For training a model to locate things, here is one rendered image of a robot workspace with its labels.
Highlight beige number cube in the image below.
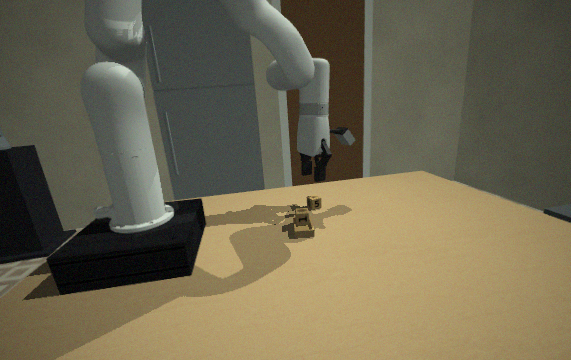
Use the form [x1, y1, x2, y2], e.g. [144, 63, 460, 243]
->
[295, 208, 310, 226]
[307, 195, 322, 210]

